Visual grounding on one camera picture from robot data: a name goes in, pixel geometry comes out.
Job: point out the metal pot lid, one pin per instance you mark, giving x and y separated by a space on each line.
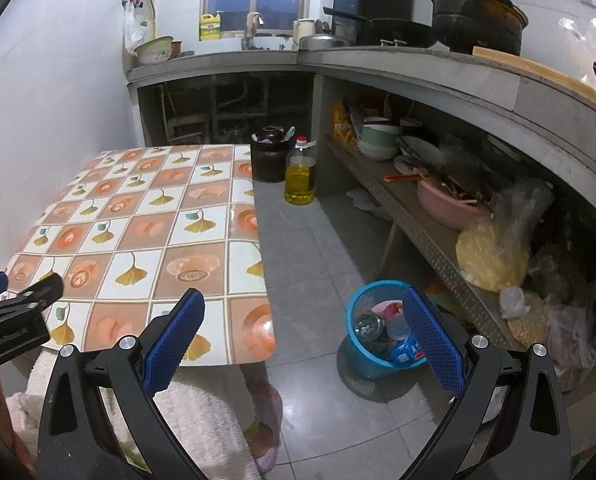
323 41

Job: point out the pale enamel basin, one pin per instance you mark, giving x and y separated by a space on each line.
153 50

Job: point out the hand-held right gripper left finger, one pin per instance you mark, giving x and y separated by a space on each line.
175 340

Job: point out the blue plastic mesh basket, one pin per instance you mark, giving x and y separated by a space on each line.
363 360

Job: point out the yellow detergent bottle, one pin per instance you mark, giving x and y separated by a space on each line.
210 30

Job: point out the wooden cutting board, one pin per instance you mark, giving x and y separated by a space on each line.
543 72

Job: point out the large black pot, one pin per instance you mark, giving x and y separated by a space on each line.
473 20

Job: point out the dark ceramic jar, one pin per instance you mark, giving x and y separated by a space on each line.
268 160

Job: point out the table with patterned tablecloth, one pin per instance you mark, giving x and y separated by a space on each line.
143 220

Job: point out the blue snack packet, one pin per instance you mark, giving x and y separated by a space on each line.
408 350

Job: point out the yellow snack packet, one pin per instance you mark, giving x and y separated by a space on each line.
343 130

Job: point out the white rag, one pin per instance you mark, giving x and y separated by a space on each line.
368 202

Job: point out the white fluffy cloth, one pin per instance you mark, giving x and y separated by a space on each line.
213 425

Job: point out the grey concrete kitchen counter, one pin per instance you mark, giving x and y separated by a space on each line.
428 67

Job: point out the small white plastic bag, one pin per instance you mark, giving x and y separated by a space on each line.
513 302

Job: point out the cooking oil bottle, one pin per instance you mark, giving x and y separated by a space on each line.
300 180

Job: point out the pinkish clear plastic bag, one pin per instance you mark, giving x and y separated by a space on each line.
573 340

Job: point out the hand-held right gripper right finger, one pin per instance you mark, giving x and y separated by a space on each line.
433 340

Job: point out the clear bag of yellow grain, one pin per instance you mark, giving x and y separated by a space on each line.
493 260

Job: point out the hanging clear plastic bag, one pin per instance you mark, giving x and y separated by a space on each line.
132 25

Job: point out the white plate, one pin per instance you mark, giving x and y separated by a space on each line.
420 150

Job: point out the white bowl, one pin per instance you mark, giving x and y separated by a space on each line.
377 151

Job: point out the pale green bowl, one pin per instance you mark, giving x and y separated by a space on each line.
380 134

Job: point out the white lidded jar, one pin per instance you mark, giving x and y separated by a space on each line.
303 30

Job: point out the pink plastic basin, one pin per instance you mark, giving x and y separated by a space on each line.
448 207

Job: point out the clear bag of beans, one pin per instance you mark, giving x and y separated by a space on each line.
530 327

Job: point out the black wok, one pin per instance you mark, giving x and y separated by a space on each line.
403 32

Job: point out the purple slipper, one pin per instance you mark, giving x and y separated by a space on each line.
268 410

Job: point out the metal faucet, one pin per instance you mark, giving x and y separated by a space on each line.
252 25

